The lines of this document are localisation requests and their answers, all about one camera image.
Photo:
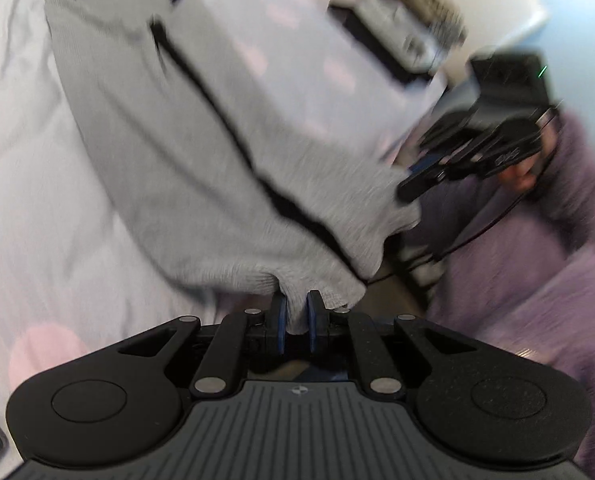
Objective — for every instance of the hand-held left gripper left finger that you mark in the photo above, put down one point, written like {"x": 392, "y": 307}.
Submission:
{"x": 277, "y": 325}

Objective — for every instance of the beige padded headboard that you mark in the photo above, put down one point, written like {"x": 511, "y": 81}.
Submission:
{"x": 507, "y": 5}

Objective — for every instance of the grey shirt with black sleeves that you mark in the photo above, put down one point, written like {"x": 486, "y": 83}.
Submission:
{"x": 177, "y": 135}

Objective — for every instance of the person's right hand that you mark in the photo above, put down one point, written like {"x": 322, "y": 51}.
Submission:
{"x": 520, "y": 177}

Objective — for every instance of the folded cream garment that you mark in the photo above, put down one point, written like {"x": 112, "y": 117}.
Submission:
{"x": 392, "y": 25}

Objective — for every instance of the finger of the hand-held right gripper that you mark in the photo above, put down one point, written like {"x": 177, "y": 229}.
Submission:
{"x": 417, "y": 189}
{"x": 425, "y": 165}

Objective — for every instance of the pink polka dot bedsheet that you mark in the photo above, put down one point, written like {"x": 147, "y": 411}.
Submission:
{"x": 27, "y": 110}

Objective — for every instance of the folded black garment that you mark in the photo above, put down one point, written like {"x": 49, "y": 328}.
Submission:
{"x": 372, "y": 46}

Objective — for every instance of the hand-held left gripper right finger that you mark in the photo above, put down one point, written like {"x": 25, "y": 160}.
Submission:
{"x": 313, "y": 325}

